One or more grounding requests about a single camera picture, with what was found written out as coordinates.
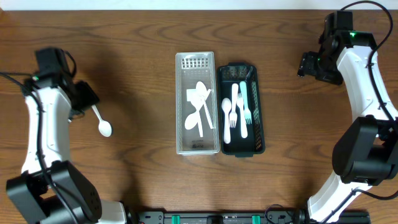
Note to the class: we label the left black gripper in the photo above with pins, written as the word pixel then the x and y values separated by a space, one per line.
pixel 89 95

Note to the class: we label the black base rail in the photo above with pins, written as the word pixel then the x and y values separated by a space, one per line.
pixel 272 216

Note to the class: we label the clear perforated plastic basket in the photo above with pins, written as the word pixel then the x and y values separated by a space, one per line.
pixel 190 68

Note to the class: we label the white plastic fork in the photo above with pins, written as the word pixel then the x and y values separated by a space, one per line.
pixel 243 127
pixel 244 93
pixel 233 114

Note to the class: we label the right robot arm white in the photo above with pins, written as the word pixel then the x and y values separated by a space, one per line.
pixel 366 154

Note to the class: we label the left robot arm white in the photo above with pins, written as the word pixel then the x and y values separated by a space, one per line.
pixel 50 189

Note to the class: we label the white plastic spoon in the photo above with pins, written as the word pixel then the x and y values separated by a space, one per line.
pixel 191 120
pixel 104 127
pixel 204 93
pixel 226 108
pixel 197 103

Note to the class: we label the dark green perforated basket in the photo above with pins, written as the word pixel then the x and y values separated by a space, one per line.
pixel 235 72

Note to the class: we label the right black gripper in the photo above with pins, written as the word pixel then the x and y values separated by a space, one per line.
pixel 306 66

